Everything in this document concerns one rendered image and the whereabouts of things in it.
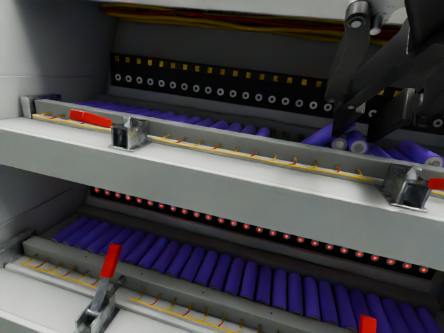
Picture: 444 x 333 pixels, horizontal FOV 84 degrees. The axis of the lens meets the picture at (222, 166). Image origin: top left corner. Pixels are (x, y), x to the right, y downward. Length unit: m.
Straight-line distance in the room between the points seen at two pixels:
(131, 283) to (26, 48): 0.33
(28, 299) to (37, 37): 0.33
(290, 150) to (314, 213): 0.07
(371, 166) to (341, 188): 0.05
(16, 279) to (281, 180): 0.35
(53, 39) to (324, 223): 0.42
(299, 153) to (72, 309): 0.31
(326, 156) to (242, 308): 0.19
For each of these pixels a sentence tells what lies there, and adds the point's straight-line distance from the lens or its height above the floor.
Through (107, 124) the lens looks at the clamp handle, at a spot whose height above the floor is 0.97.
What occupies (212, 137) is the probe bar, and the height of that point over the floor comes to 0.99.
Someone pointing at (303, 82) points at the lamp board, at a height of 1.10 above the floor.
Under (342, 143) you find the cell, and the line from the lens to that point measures 0.32.
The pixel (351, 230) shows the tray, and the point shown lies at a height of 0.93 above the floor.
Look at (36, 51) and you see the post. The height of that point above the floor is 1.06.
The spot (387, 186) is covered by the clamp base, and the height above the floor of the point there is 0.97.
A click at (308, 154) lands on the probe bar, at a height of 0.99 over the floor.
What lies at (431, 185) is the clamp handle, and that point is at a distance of 0.22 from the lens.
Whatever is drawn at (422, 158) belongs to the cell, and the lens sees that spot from 0.33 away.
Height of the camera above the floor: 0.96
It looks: 1 degrees down
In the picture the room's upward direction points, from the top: 11 degrees clockwise
